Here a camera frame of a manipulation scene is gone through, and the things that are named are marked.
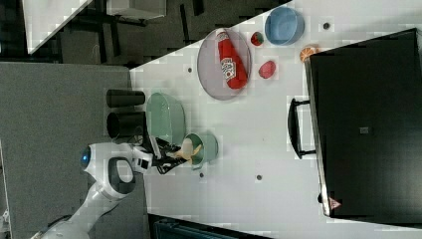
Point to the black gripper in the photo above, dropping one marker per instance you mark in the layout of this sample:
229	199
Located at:
159	148

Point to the peeled toy banana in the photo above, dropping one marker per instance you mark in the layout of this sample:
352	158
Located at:
187	150

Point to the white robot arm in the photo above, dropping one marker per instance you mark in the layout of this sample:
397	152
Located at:
113	166

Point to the green mug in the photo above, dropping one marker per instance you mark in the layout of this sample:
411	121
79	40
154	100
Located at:
207	152

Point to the green perforated colander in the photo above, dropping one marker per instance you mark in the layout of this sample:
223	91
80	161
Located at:
165	118

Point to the large black pot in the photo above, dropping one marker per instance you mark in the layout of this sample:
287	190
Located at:
120	125

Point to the small black cup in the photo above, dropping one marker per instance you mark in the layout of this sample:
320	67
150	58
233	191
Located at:
124	98

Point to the lilac round plate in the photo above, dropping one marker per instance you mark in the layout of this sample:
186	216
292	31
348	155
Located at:
209	68

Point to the red ketchup bottle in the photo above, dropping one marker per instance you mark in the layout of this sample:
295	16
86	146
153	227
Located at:
232	66

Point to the red green toy strawberry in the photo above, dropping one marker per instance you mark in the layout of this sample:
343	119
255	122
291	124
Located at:
267	69

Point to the toy orange half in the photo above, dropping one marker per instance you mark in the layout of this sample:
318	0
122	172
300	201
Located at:
307	51

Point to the blue round bowl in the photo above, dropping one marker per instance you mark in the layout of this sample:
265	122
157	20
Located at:
284	26

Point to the black silver toaster oven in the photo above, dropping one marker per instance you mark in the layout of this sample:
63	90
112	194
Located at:
365	100

